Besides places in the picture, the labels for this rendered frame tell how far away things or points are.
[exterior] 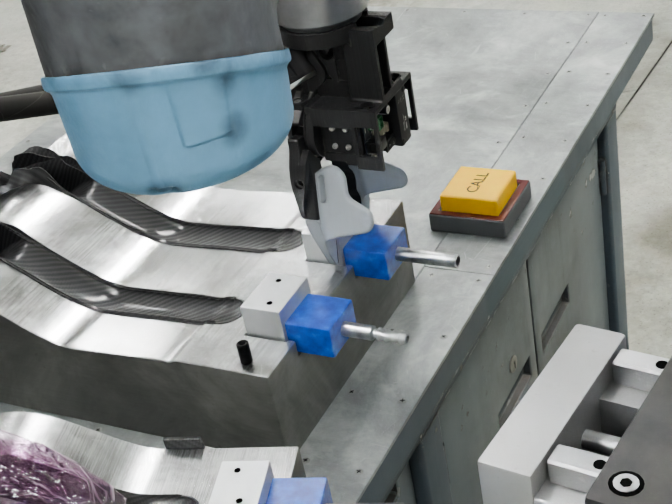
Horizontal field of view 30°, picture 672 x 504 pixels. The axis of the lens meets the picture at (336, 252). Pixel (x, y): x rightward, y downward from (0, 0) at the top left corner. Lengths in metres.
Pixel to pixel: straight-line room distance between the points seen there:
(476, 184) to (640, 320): 1.23
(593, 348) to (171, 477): 0.35
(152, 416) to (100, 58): 0.72
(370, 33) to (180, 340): 0.29
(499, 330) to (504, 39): 0.42
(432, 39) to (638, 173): 1.30
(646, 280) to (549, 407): 1.83
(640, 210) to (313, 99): 1.83
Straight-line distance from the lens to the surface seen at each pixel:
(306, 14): 0.94
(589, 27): 1.66
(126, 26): 0.36
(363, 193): 1.09
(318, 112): 0.98
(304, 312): 0.99
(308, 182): 1.01
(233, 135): 0.38
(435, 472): 1.26
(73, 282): 1.14
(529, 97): 1.49
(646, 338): 2.40
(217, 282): 1.09
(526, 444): 0.71
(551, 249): 1.55
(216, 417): 1.02
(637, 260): 2.61
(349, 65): 0.97
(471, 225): 1.24
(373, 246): 1.06
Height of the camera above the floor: 1.47
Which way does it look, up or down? 32 degrees down
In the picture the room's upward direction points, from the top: 11 degrees counter-clockwise
